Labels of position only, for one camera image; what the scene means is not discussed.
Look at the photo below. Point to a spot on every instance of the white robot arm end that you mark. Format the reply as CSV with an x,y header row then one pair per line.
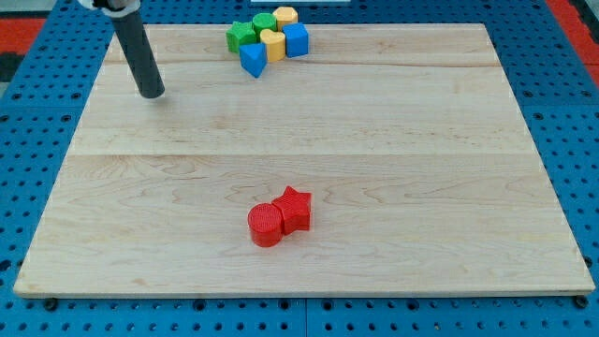
x,y
112,8

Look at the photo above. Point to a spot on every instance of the red star block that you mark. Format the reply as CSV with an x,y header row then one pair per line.
x,y
296,210

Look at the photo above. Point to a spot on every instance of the yellow heart block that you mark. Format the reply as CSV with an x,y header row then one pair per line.
x,y
275,43

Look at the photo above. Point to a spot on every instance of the green star block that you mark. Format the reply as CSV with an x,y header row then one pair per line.
x,y
239,34

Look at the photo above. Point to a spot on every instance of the red cylinder block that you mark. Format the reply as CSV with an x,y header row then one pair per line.
x,y
265,223

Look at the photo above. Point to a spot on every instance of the blue triangle block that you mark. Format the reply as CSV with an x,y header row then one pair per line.
x,y
253,58

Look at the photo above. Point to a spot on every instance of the light wooden board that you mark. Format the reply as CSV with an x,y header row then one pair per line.
x,y
424,177

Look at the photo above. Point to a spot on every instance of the blue cube block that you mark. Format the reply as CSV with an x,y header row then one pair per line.
x,y
296,39

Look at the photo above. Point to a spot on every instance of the green cylinder block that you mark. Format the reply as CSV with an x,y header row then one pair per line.
x,y
264,21

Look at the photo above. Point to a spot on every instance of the yellow hexagon block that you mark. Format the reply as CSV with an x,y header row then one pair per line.
x,y
285,16

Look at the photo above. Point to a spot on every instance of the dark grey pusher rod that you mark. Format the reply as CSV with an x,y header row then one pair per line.
x,y
138,53

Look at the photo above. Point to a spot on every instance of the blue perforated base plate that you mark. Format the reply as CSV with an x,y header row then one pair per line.
x,y
554,88

